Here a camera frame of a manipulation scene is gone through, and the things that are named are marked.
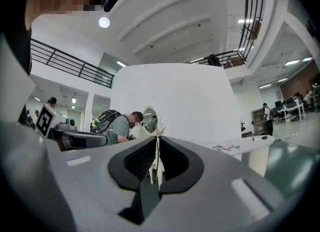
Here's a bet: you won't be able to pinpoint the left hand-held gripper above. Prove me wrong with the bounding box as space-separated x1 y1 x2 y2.
34 103 110 151

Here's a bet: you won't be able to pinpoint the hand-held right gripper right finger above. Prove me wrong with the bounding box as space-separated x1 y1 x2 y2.
147 136 291 232

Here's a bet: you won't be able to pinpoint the wooden shelf unit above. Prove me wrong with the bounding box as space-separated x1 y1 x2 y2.
251 107 266 135

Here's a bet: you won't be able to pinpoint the person's torso in black shirt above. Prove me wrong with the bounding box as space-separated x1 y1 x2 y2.
0 13 33 76

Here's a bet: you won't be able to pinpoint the oval vanity mirror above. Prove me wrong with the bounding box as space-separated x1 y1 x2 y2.
141 105 162 134

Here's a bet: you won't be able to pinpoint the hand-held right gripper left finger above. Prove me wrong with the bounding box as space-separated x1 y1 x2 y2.
45 136 159 232

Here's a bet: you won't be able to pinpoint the black balcony railing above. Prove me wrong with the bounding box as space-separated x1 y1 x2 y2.
29 38 115 88

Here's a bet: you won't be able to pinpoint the black head camera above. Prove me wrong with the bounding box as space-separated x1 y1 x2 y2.
103 0 123 13

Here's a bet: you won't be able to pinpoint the round ceiling lamp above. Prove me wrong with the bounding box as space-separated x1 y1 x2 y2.
98 17 111 29

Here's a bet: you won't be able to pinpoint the white office desks with monitors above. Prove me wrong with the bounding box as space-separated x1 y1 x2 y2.
274 97 306 123

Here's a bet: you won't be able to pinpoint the ornate cream vanity table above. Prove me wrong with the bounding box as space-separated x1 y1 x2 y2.
128 123 167 185

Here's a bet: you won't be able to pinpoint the white curved desk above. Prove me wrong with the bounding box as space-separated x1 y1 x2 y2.
211 135 276 178

